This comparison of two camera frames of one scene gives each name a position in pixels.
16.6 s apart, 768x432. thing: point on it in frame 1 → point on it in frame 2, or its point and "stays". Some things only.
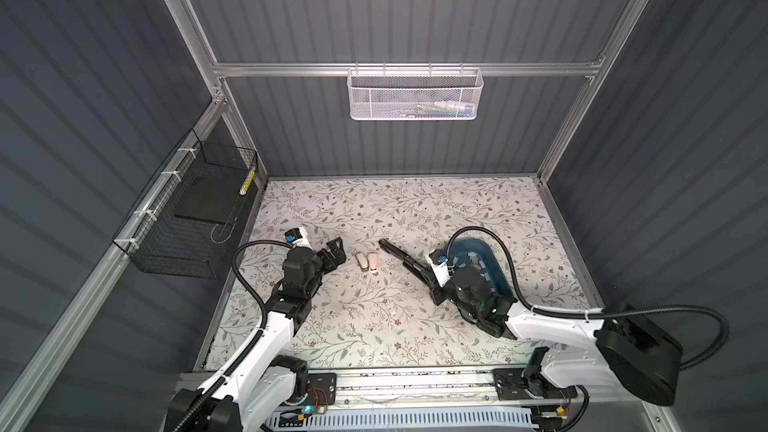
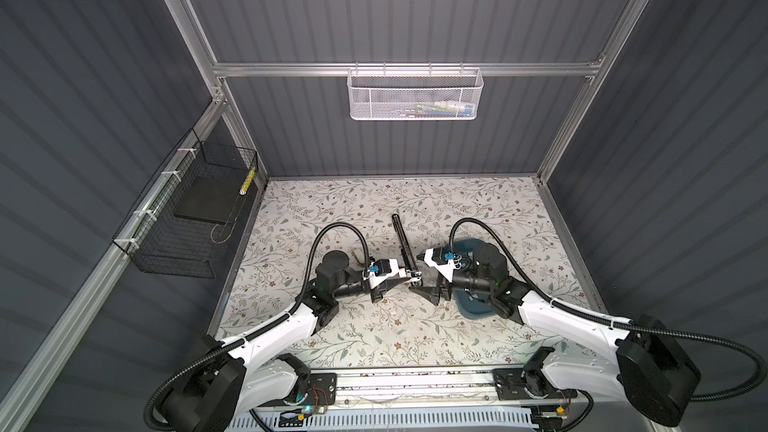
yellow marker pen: x=247 y=181 stays
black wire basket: x=186 y=217 stays
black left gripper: x=335 y=253 → x=375 y=293
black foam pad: x=212 y=198 stays
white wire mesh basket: x=409 y=94 stays
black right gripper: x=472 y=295 → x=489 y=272
